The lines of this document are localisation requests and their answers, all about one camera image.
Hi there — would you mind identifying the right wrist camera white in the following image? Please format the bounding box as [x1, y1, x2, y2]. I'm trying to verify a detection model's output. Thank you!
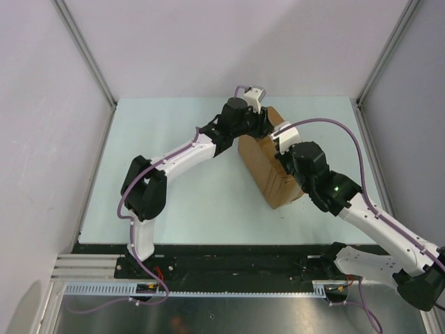
[269, 120, 302, 154]

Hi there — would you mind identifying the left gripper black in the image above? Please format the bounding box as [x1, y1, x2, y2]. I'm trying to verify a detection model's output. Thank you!
[231, 103, 273, 140]

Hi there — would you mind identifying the right aluminium frame post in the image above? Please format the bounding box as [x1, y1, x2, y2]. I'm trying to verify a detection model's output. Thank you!
[356, 0, 423, 107]

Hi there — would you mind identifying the brown cardboard express box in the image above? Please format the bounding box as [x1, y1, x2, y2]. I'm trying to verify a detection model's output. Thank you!
[237, 106, 306, 210]

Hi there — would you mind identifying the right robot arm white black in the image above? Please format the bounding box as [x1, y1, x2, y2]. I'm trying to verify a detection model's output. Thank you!
[275, 141, 444, 312]

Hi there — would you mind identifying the left aluminium frame post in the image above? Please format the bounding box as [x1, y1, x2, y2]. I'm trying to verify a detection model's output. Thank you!
[50, 0, 118, 107]

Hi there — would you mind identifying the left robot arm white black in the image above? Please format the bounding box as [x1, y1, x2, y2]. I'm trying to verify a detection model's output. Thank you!
[117, 95, 274, 278]

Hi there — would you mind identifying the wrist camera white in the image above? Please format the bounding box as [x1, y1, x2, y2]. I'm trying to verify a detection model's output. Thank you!
[269, 120, 302, 154]
[243, 86, 266, 113]

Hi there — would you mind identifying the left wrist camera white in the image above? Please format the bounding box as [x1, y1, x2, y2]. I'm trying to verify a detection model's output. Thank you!
[243, 86, 266, 113]

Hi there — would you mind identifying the white slotted cable duct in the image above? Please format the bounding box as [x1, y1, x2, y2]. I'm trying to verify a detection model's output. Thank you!
[64, 282, 334, 299]

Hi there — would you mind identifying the aluminium frame post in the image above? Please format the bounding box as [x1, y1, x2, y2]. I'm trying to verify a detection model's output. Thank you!
[50, 0, 118, 107]
[356, 0, 423, 107]

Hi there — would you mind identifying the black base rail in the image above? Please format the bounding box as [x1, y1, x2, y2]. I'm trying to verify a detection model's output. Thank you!
[72, 243, 361, 292]

